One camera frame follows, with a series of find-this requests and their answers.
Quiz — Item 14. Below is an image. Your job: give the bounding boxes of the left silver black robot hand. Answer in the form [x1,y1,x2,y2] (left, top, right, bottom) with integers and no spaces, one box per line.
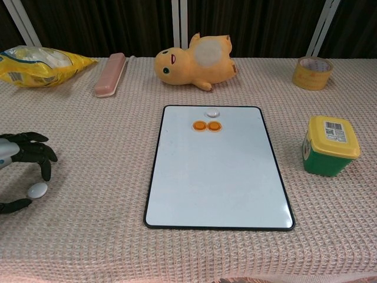
[0,131,59,215]

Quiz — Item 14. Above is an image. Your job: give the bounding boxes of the white magnetic board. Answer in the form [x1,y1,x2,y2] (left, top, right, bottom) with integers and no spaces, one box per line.
[143,105,296,231]

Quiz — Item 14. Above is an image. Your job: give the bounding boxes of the yellow snack bag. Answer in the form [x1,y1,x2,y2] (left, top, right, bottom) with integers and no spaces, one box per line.
[0,45,99,88]

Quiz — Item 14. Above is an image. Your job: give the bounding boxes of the pink pencil case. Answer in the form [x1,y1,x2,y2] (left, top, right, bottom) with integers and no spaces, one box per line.
[94,52,127,98]

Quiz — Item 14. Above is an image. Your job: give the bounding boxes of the dark pleated curtain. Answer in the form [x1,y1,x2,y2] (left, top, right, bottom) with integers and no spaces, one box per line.
[0,0,27,52]
[19,0,174,58]
[319,0,377,59]
[187,0,328,58]

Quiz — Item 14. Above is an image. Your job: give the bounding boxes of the yellow plush toy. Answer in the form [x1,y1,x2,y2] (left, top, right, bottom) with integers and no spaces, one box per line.
[154,32,238,91]

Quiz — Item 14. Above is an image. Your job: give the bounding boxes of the yellow tape roll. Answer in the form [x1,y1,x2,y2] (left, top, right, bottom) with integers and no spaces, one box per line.
[292,56,335,91]

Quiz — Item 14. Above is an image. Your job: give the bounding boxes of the green container with yellow lid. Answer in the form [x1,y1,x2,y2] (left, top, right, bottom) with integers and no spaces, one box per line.
[301,115,362,177]

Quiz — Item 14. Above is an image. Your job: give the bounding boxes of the white metal frame post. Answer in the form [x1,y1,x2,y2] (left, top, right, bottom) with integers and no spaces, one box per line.
[306,0,341,58]
[2,0,42,48]
[171,0,189,58]

